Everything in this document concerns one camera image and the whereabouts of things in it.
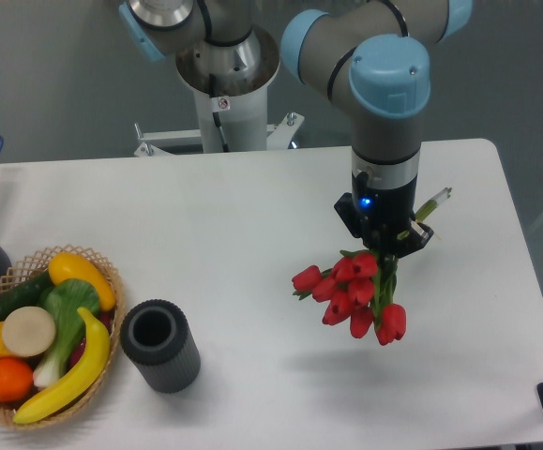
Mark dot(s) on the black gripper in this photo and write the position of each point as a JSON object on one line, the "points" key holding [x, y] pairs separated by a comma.
{"points": [[380, 208]]}

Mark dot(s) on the red tulip bouquet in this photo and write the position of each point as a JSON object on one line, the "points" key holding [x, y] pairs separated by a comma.
{"points": [[359, 288]]}

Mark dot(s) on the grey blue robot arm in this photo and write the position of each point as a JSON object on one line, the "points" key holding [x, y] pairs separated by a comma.
{"points": [[371, 64]]}

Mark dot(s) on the dark grey ribbed vase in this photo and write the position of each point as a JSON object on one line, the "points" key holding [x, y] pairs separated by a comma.
{"points": [[156, 337]]}

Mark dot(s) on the yellow banana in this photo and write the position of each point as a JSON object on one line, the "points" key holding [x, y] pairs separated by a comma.
{"points": [[77, 381]]}

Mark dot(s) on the yellow squash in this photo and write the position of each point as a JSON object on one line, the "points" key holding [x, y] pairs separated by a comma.
{"points": [[66, 265]]}

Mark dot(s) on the green bok choy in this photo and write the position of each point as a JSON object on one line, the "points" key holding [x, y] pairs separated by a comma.
{"points": [[62, 302]]}

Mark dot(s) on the woven wicker basket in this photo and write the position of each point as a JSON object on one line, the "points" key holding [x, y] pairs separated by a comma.
{"points": [[35, 264]]}

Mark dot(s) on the green cucumber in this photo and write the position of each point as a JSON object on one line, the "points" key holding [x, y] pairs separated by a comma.
{"points": [[25, 294]]}

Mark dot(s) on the beige round mushroom cap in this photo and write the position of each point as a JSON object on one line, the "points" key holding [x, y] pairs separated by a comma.
{"points": [[28, 331]]}

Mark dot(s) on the orange fruit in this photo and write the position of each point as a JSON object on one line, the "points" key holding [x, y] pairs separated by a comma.
{"points": [[16, 379]]}

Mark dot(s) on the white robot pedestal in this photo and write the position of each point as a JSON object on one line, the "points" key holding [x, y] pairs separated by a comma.
{"points": [[229, 86]]}

